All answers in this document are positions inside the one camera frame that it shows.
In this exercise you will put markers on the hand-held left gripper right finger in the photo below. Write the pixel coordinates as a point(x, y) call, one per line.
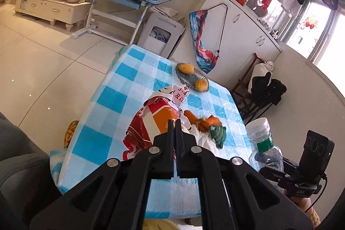
point(181, 143)

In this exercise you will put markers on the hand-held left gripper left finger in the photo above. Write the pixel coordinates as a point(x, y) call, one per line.
point(171, 139)

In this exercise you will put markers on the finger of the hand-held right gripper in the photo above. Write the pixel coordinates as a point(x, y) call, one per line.
point(272, 176)
point(269, 159)

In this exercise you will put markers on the red orange printed plastic bag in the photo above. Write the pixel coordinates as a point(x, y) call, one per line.
point(145, 125)

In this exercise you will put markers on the clear plastic bottle green label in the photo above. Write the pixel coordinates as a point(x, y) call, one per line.
point(258, 130)

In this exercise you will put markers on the person's right forearm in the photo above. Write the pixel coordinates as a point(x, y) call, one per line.
point(314, 218)

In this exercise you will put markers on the person's right hand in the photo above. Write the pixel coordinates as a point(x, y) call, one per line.
point(300, 203)

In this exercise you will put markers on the orange fruit peel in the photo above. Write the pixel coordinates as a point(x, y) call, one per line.
point(190, 116)
point(210, 122)

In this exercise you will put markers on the green knitted tree toy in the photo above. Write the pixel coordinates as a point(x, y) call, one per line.
point(218, 135)

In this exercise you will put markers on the grey glass fruit plate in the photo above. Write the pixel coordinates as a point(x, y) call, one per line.
point(188, 79)

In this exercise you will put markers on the blue white checkered tablecloth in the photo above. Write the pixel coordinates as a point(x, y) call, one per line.
point(113, 100)

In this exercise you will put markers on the yellow mango with dark spot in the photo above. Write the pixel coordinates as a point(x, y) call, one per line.
point(186, 68)

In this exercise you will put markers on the brown wooden chair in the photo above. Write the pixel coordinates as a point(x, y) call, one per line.
point(246, 76)

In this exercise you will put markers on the patterned cushion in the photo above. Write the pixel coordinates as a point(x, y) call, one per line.
point(70, 134)

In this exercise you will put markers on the red window ornament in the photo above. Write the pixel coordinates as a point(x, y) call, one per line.
point(310, 23)

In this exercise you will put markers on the beige cloth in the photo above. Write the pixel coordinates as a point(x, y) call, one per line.
point(164, 12)

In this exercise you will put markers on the white cupboard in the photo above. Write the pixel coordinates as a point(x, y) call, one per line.
point(242, 30)

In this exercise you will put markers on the white hanging garment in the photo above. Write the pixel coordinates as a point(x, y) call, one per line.
point(289, 1)

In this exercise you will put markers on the white tv cabinet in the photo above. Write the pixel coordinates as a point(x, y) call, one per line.
point(54, 10)

